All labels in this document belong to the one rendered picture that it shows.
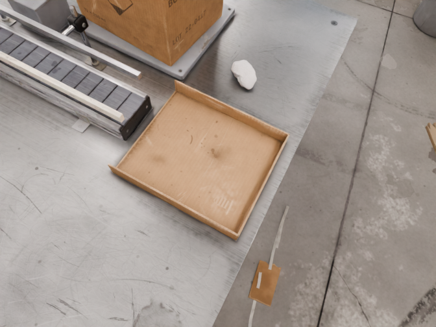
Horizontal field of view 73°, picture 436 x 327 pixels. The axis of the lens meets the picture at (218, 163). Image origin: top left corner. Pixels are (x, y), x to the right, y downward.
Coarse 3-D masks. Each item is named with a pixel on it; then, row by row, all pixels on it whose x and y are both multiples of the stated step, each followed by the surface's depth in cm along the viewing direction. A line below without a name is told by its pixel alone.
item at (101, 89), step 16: (0, 32) 72; (0, 48) 70; (16, 48) 70; (32, 48) 70; (32, 64) 68; (48, 64) 69; (64, 64) 69; (64, 80) 67; (80, 80) 67; (96, 80) 67; (96, 96) 66; (112, 96) 66; (128, 96) 67; (128, 112) 64
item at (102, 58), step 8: (0, 8) 64; (8, 8) 64; (8, 16) 65; (16, 16) 63; (24, 16) 63; (24, 24) 64; (32, 24) 63; (40, 24) 63; (48, 32) 62; (56, 32) 62; (64, 40) 61; (72, 40) 61; (80, 48) 61; (88, 48) 61; (96, 56) 60; (104, 56) 60; (112, 64) 60; (120, 64) 59; (128, 72) 59; (136, 72) 59
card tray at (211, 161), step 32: (192, 96) 72; (160, 128) 68; (192, 128) 69; (224, 128) 70; (256, 128) 70; (128, 160) 64; (160, 160) 65; (192, 160) 65; (224, 160) 66; (256, 160) 67; (160, 192) 58; (192, 192) 62; (224, 192) 63; (256, 192) 63; (224, 224) 60
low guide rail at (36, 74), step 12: (12, 60) 64; (24, 72) 65; (36, 72) 63; (48, 84) 64; (60, 84) 62; (72, 96) 63; (84, 96) 61; (96, 108) 62; (108, 108) 60; (120, 120) 60
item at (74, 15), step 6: (72, 6) 61; (72, 12) 62; (72, 18) 63; (78, 18) 63; (84, 18) 64; (72, 24) 63; (78, 24) 63; (84, 24) 64; (66, 30) 63; (72, 30) 64; (78, 30) 65; (84, 36) 68; (84, 42) 69; (96, 60) 75
